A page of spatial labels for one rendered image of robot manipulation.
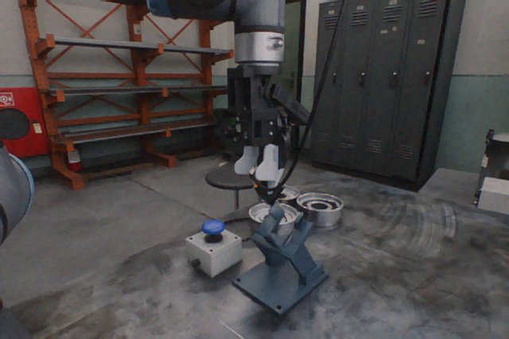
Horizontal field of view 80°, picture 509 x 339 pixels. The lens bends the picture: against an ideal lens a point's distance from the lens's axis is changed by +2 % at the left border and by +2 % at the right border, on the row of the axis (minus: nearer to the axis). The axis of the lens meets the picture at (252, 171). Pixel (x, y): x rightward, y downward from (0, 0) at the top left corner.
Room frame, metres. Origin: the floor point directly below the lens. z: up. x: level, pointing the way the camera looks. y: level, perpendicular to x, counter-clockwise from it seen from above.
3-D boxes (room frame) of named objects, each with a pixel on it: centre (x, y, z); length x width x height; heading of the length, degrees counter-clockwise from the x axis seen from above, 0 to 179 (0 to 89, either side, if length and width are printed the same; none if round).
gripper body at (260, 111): (0.49, -0.01, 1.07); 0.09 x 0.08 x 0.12; 135
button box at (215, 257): (0.47, 0.07, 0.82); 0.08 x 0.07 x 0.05; 136
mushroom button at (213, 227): (0.47, 0.07, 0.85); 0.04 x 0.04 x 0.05
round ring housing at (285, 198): (0.71, -0.07, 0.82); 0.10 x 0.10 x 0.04
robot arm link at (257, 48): (0.50, -0.01, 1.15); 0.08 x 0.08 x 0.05
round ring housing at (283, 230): (0.59, -0.05, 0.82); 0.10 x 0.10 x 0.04
